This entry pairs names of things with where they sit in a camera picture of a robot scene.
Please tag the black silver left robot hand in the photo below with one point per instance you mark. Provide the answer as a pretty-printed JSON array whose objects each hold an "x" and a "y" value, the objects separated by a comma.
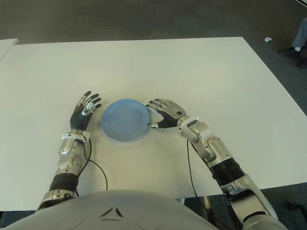
[{"x": 80, "y": 119}]

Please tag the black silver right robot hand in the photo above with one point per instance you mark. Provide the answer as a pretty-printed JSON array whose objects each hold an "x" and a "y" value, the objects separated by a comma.
[{"x": 172, "y": 111}]

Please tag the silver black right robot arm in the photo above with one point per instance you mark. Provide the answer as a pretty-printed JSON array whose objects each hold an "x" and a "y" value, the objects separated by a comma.
[{"x": 211, "y": 143}]

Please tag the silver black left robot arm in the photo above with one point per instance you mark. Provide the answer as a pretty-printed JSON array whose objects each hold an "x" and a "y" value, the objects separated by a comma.
[{"x": 68, "y": 153}]

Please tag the blue round plate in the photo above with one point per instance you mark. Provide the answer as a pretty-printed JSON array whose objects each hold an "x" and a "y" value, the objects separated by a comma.
[{"x": 126, "y": 119}]

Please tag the grey robot torso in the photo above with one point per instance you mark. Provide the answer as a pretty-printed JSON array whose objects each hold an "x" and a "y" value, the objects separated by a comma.
[{"x": 108, "y": 210}]

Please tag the white side table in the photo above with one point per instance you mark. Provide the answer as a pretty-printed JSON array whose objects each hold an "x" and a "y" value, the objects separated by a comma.
[{"x": 7, "y": 48}]

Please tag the small white floor object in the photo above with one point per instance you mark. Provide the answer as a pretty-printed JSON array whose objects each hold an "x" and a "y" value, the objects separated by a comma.
[{"x": 268, "y": 39}]

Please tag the black shoe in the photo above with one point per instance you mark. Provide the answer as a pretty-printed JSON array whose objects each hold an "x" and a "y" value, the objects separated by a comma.
[{"x": 289, "y": 51}]

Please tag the grey trouser leg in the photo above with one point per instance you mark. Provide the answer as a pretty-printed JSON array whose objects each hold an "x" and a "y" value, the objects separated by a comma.
[{"x": 301, "y": 33}]

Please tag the black chair base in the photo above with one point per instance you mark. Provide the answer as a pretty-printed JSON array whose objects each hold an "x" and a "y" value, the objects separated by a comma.
[{"x": 298, "y": 208}]

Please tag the black table base frame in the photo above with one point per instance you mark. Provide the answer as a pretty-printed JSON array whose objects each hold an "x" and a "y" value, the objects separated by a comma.
[{"x": 207, "y": 206}]

